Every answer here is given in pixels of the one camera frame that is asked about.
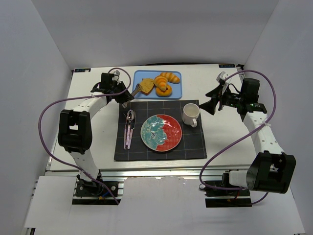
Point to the right blue table label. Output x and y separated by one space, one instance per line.
227 66

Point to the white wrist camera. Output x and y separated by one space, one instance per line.
222 77
116 74

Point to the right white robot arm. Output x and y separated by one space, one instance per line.
272 169

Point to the dark checked placemat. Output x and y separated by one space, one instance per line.
191 146

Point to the metal spoon pink handle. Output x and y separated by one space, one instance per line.
130 117

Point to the blue plastic tray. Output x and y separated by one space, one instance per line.
142 74

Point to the red teal floral plate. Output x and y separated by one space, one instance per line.
161 133

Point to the aluminium table frame rail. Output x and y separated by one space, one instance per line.
193 172

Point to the brown bread slice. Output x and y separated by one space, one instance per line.
147 85

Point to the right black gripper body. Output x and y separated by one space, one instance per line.
217 99

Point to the striped croissant roll front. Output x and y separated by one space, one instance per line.
161 82

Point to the blue table label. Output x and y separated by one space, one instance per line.
227 66
82 70

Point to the striped croissant roll back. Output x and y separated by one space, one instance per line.
171 77

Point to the metal knife pink handle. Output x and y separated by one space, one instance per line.
131 130

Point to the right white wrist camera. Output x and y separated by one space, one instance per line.
222 77

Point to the metal tongs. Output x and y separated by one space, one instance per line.
137 89

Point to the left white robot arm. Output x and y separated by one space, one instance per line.
75 131

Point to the white ceramic mug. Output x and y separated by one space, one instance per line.
190 114

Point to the left blue table label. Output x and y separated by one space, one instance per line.
82 70

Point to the orange ring donut bread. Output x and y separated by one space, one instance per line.
166 93

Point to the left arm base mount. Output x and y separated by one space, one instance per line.
92 193

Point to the striped croissant roll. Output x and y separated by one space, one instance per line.
161 82
171 77

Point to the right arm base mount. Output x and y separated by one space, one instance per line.
215 198

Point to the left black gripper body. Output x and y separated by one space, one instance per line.
123 95

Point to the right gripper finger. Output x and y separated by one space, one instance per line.
209 106
215 93

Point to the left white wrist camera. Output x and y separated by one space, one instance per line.
116 74

